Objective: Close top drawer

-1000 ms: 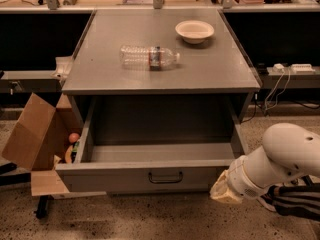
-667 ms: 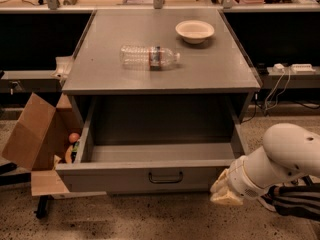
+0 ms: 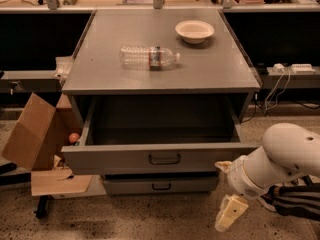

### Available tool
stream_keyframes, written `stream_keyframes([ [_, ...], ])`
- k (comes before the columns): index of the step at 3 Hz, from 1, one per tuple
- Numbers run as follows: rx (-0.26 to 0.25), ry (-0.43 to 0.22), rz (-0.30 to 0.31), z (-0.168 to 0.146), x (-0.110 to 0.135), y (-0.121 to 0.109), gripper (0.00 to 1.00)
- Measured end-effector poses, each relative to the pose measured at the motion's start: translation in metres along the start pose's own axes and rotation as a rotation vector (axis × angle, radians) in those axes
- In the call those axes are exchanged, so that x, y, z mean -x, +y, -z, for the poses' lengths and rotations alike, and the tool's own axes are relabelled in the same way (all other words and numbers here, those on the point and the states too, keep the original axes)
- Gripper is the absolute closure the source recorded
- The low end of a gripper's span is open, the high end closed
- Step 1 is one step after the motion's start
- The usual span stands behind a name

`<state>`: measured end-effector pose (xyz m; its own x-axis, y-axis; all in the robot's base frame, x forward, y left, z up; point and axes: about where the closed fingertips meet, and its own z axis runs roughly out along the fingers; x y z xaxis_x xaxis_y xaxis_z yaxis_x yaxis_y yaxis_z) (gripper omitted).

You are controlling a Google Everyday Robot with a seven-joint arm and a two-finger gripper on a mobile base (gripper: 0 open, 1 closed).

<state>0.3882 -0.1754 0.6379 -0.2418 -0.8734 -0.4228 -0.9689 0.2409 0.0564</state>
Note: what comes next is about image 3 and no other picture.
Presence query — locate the brown cardboard box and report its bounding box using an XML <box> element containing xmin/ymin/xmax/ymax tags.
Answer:
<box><xmin>2</xmin><ymin>93</ymin><xmax>92</xmax><ymax>197</ymax></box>

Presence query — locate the clear plastic water bottle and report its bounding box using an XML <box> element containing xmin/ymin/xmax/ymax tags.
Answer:
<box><xmin>119</xmin><ymin>45</ymin><xmax>180</xmax><ymax>71</ymax></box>

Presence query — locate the grey top drawer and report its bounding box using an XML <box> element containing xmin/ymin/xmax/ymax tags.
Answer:
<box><xmin>63</xmin><ymin>94</ymin><xmax>257</xmax><ymax>175</ymax></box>

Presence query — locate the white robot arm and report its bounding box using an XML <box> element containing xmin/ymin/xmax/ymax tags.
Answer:
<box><xmin>215</xmin><ymin>123</ymin><xmax>320</xmax><ymax>232</ymax></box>

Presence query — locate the grey drawer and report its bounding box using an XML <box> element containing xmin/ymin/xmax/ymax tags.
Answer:
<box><xmin>103</xmin><ymin>172</ymin><xmax>219</xmax><ymax>195</ymax></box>
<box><xmin>63</xmin><ymin>94</ymin><xmax>257</xmax><ymax>175</ymax></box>

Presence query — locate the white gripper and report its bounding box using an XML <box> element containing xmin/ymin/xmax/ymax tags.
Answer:
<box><xmin>215</xmin><ymin>155</ymin><xmax>265</xmax><ymax>232</ymax></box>

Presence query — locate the grey bottom drawer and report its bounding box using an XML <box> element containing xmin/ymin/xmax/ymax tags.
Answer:
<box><xmin>103</xmin><ymin>172</ymin><xmax>219</xmax><ymax>195</ymax></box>

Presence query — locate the grey metal cabinet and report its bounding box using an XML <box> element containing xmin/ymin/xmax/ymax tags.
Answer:
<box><xmin>61</xmin><ymin>7</ymin><xmax>262</xmax><ymax>145</ymax></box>

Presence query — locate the red black sneaker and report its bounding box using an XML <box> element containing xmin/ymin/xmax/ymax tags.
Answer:
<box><xmin>258</xmin><ymin>194</ymin><xmax>276</xmax><ymax>212</ymax></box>

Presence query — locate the white power strip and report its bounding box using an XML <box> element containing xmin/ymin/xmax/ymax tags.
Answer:
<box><xmin>291</xmin><ymin>64</ymin><xmax>314</xmax><ymax>73</ymax></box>

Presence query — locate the pink ball toy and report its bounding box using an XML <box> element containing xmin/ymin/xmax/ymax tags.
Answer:
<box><xmin>68</xmin><ymin>133</ymin><xmax>80</xmax><ymax>144</ymax></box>

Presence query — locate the white paper bowl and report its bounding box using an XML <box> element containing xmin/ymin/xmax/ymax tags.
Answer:
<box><xmin>175</xmin><ymin>20</ymin><xmax>214</xmax><ymax>44</ymax></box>

